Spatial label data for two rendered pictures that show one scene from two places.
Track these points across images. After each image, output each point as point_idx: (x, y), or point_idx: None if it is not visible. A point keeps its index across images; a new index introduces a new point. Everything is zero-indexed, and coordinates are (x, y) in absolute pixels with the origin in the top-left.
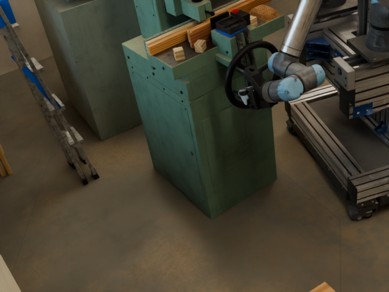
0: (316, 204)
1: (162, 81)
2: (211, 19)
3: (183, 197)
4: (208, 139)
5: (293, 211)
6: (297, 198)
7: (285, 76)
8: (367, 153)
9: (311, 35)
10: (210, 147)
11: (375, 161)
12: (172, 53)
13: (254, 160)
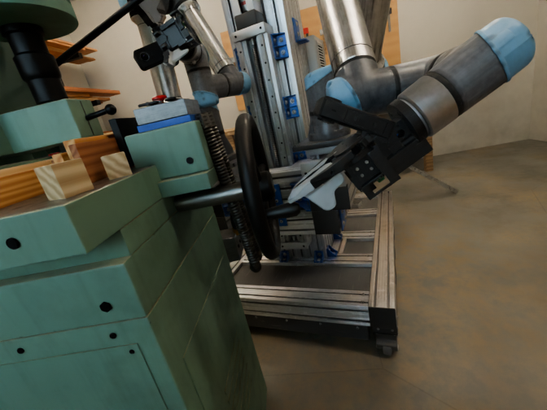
0: (341, 374)
1: (10, 330)
2: (114, 119)
3: None
4: (205, 392)
5: (337, 408)
6: (317, 388)
7: (398, 91)
8: (338, 280)
9: None
10: (212, 409)
11: (355, 281)
12: (29, 203)
13: (251, 381)
